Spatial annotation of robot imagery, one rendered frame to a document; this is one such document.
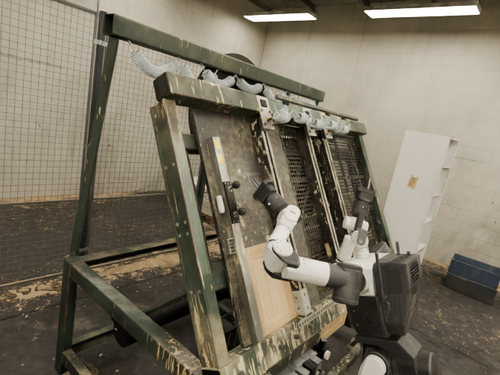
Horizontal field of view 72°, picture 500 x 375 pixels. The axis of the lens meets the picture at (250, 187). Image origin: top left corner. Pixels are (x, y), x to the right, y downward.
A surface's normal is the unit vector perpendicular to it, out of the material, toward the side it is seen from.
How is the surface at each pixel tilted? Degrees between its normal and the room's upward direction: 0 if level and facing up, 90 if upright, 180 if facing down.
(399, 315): 90
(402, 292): 90
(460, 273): 90
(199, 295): 90
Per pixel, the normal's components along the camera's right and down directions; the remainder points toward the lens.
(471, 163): -0.65, 0.04
